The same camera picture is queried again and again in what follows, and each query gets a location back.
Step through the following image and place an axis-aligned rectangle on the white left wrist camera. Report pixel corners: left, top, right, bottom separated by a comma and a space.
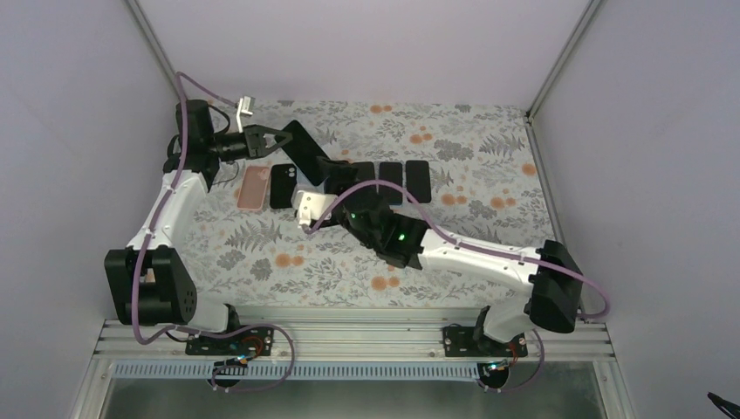
235, 95, 255, 134

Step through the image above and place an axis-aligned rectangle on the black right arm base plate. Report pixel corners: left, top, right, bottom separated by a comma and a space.
442, 323, 529, 358

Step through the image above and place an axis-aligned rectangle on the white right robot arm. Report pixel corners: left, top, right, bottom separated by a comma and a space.
305, 157, 582, 355

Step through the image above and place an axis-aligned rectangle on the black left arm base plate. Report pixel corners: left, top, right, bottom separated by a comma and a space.
185, 326, 275, 358

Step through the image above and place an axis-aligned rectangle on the perforated cable tray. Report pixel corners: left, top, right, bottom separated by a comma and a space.
112, 360, 483, 381

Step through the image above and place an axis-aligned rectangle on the black phone without case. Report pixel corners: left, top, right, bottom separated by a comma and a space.
405, 160, 432, 203

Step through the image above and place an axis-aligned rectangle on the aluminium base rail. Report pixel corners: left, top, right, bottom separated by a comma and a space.
93, 306, 615, 361

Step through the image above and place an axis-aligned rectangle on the peach phone case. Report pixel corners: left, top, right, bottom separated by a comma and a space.
236, 166, 271, 211

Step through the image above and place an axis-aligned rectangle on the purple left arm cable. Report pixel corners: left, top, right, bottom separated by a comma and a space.
131, 72, 296, 395

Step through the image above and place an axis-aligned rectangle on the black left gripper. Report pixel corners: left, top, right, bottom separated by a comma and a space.
206, 124, 291, 161

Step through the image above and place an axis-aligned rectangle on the floral patterned table mat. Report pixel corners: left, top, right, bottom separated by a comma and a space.
178, 100, 554, 308

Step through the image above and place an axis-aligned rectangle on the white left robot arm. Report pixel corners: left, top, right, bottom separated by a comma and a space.
104, 96, 292, 354

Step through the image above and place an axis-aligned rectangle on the aluminium left corner post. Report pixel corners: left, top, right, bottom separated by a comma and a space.
123, 0, 180, 115

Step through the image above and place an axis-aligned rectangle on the aluminium corner post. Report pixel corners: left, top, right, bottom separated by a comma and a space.
123, 0, 180, 115
526, 0, 605, 125

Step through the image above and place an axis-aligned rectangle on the aluminium right corner post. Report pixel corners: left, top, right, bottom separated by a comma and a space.
526, 0, 605, 125

